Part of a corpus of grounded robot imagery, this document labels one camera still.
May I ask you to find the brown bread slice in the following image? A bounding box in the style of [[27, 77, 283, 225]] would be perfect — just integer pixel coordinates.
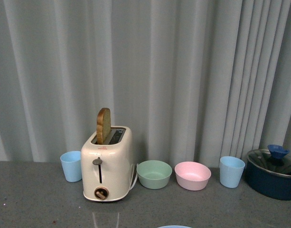
[[96, 107, 111, 145]]

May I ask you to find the light blue cup right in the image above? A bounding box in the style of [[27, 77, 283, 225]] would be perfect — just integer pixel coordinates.
[[219, 156, 245, 188]]

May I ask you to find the dark blue pot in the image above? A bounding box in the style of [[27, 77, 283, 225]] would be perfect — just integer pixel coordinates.
[[244, 149, 291, 201]]

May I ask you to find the grey pleated curtain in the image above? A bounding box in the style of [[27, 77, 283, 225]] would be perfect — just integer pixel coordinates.
[[0, 0, 291, 167]]

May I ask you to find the pink plastic bowl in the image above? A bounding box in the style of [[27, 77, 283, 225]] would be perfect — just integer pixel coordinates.
[[175, 161, 211, 191]]

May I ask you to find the light blue cup left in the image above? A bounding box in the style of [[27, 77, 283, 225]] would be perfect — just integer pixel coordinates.
[[60, 151, 82, 182]]

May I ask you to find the white toaster cable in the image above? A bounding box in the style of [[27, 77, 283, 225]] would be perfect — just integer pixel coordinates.
[[128, 163, 139, 192]]

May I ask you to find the light blue plate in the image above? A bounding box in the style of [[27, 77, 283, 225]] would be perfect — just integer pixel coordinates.
[[157, 225, 191, 228]]

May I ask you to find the cream two-slot toaster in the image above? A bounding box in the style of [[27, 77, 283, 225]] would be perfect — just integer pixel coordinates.
[[81, 126, 135, 202]]

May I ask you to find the glass lid blue knob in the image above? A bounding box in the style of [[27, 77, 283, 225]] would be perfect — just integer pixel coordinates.
[[247, 144, 291, 178]]

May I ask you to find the green plastic bowl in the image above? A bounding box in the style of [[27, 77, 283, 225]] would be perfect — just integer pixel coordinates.
[[137, 160, 172, 190]]

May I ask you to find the light blue cup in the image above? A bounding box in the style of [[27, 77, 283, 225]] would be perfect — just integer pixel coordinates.
[[60, 151, 82, 182], [219, 156, 245, 188]]

